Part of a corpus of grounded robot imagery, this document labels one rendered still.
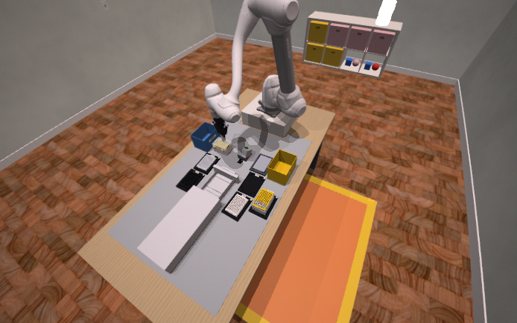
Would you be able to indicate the blue open bin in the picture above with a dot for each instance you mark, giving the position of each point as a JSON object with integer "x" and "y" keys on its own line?
{"x": 204, "y": 136}

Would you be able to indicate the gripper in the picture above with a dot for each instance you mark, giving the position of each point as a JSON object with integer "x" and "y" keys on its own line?
{"x": 221, "y": 127}

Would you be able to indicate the grey bench mat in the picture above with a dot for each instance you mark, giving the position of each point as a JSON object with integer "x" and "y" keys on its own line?
{"x": 209, "y": 269}

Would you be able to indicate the yellow open-top bin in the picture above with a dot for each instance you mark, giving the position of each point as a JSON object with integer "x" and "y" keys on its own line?
{"x": 281, "y": 167}

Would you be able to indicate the black multi-well assay plate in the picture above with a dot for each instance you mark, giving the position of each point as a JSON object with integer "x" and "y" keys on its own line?
{"x": 190, "y": 179}

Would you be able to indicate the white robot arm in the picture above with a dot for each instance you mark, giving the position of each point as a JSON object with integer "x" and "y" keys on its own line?
{"x": 279, "y": 92}

